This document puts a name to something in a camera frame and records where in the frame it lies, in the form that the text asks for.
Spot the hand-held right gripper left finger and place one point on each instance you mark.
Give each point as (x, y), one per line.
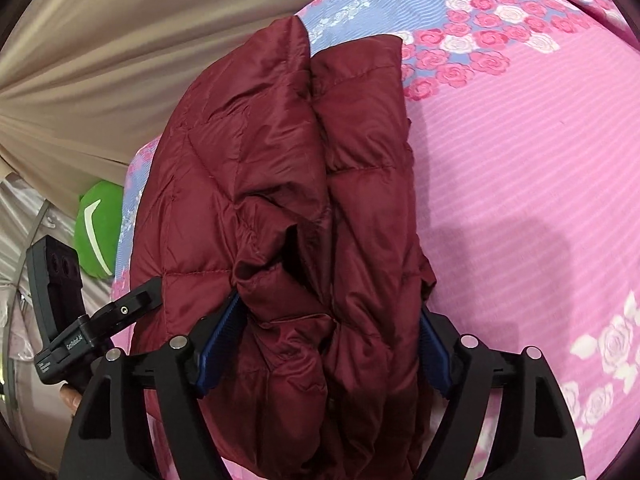
(221, 340)

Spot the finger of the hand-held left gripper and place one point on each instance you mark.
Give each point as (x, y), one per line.
(131, 305)

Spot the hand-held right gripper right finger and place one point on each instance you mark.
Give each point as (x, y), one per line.
(434, 352)

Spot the maroon quilted puffer jacket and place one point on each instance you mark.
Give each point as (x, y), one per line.
(280, 200)

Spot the person's left hand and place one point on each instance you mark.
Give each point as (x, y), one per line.
(70, 400)

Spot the grey patterned net cloth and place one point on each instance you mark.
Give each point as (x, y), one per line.
(27, 280)

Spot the pink blue floral bed sheet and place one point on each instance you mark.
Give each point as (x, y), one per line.
(525, 170)

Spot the beige curtain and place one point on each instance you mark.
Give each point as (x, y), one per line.
(130, 60)

